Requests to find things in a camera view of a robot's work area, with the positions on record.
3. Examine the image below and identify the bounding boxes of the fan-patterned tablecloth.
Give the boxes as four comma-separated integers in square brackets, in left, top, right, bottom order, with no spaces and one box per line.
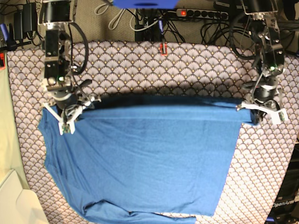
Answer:
[7,41,299,224]

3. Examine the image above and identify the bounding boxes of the black power strip red switch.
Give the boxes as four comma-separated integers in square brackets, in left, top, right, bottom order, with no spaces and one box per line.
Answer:
[175,8,229,21]

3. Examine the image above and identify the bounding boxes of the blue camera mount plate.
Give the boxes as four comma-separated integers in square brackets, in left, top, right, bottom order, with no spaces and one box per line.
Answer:
[113,0,178,9]

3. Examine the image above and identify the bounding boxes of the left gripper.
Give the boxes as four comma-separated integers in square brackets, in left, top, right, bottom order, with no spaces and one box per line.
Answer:
[242,84,281,124]

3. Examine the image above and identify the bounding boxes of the red table clamp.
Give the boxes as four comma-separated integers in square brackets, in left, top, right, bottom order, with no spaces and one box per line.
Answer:
[159,42,168,56]

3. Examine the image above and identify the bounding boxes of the light green cloth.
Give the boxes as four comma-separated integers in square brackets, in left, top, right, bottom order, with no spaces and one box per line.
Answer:
[0,66,31,189]

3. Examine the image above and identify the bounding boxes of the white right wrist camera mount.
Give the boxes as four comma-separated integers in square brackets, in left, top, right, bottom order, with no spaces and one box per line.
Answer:
[43,96,101,135]

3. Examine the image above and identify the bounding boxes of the blue long-sleeve T-shirt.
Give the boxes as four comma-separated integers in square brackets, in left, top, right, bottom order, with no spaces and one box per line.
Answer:
[39,96,251,224]

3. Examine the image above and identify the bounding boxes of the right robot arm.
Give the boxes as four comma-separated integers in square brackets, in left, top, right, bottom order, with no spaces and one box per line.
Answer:
[38,0,93,119]

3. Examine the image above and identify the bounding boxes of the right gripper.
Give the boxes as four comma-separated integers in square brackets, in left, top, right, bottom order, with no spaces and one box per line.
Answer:
[45,84,96,117]

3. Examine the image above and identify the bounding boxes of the black OpenArm case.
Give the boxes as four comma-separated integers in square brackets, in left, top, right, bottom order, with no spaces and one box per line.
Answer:
[265,144,299,224]

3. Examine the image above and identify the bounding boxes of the blue handled clamp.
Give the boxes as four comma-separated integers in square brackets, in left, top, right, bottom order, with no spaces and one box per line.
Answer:
[0,23,17,52]

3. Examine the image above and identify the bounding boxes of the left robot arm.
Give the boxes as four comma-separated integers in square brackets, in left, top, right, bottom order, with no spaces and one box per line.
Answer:
[229,0,288,125]

